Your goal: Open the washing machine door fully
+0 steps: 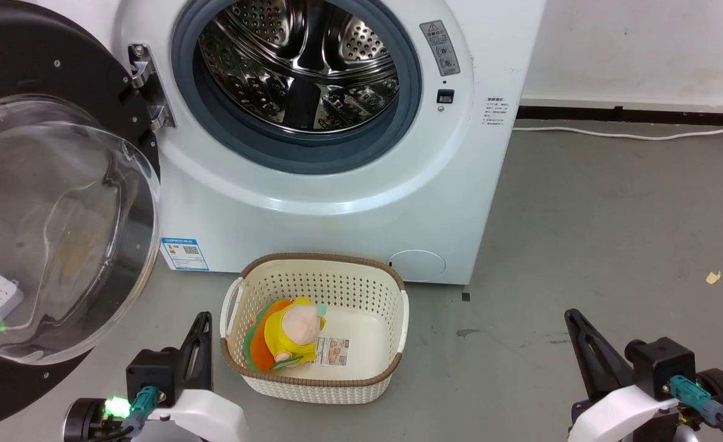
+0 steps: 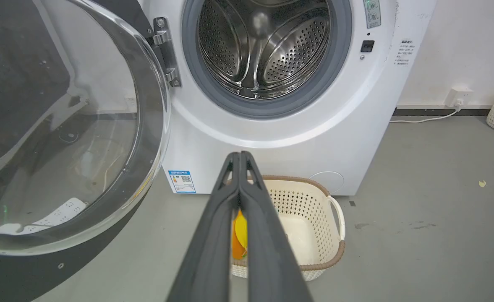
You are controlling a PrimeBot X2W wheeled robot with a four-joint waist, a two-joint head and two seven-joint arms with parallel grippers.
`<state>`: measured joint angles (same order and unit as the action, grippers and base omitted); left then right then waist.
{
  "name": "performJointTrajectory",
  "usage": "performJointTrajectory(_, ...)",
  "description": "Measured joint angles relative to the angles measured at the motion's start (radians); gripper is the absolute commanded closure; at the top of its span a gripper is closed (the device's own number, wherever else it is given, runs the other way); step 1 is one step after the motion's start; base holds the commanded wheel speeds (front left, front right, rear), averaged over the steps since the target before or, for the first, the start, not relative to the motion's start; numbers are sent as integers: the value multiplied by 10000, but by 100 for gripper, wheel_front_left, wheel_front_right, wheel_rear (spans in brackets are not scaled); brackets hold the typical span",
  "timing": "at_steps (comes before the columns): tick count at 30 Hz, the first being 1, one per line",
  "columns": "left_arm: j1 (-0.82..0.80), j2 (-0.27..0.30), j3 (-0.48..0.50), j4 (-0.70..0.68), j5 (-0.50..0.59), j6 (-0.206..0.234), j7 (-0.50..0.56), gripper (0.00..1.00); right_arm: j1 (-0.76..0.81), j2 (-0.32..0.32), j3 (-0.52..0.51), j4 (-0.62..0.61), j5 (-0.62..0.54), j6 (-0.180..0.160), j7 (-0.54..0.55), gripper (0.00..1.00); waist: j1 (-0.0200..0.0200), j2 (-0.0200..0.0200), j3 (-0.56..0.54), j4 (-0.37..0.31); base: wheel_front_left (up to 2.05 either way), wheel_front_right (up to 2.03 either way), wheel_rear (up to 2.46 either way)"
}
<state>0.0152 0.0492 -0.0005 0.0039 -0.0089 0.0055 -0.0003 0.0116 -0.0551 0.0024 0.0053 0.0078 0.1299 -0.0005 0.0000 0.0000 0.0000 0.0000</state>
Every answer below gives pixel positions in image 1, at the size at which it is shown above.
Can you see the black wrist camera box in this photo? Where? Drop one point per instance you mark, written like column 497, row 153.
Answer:
column 152, row 374
column 659, row 365

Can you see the stainless steel washer drum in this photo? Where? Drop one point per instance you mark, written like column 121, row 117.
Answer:
column 300, row 61

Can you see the white printed doll tag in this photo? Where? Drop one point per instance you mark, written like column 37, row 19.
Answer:
column 333, row 351

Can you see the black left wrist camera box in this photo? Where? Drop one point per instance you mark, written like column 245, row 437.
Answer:
column 152, row 374

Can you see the white front-load washing machine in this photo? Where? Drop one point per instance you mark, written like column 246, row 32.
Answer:
column 336, row 233

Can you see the black door latch slot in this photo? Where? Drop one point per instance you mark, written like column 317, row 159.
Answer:
column 445, row 96

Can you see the small yellow paper scrap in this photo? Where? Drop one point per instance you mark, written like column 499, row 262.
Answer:
column 714, row 277

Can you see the blue energy label sticker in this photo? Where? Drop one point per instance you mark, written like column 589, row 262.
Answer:
column 184, row 253

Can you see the grey caution sticker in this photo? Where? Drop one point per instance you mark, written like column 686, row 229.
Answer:
column 440, row 48

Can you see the yellow orange plush doll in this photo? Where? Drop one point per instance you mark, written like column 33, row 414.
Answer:
column 281, row 334

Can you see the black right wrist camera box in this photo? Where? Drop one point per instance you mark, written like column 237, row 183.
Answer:
column 659, row 365

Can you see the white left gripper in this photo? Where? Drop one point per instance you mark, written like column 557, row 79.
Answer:
column 214, row 417

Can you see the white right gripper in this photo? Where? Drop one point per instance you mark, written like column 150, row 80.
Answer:
column 625, row 414

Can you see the black left arm wrist joint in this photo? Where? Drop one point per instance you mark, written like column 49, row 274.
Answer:
column 82, row 420

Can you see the round white filter cover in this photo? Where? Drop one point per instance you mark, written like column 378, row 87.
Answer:
column 418, row 266

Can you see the cream perforated laundry basket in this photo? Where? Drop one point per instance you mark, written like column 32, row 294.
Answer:
column 361, row 279

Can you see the black round glass washer door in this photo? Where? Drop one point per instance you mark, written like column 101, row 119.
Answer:
column 42, row 61

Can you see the metal door hinge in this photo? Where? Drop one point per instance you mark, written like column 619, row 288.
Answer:
column 152, row 86

